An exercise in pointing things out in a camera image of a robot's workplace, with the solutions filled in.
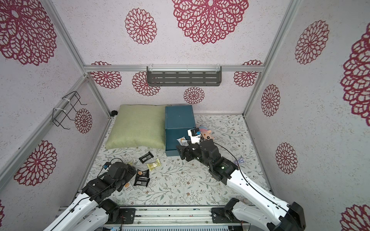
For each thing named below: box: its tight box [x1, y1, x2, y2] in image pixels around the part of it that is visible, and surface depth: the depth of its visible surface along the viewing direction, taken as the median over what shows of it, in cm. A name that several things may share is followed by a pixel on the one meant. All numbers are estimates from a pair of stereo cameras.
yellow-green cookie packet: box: [146, 157, 161, 172], surface depth 92 cm
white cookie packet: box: [176, 136, 189, 147], surface depth 86 cm
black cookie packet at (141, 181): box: [133, 175, 151, 187], surface depth 86 cm
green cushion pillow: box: [105, 104, 168, 150], surface depth 97 cm
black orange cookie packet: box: [136, 168, 150, 177], surface depth 89 cm
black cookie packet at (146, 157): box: [138, 151, 155, 165], surface depth 97 cm
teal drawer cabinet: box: [164, 104, 196, 139], surface depth 92 cm
